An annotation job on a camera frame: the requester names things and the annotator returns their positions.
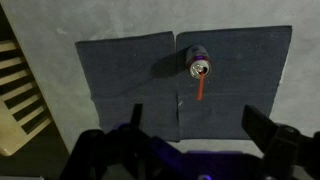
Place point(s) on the light wooden slatted chair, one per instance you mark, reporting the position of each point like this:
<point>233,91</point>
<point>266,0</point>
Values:
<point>20,96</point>

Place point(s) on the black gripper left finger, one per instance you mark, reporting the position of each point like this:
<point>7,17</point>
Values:
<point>136,115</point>

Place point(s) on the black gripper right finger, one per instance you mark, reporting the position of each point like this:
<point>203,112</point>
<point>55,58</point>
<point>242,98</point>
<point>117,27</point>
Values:
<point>258,123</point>

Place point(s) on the orange drinking straw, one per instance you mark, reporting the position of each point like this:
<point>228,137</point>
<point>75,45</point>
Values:
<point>200,88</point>

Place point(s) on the silver red soda can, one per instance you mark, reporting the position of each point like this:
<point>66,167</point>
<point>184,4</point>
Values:
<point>197,55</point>

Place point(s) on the dark blue cloth mat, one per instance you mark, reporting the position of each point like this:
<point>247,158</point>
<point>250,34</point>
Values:
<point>240,83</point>
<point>126,70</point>

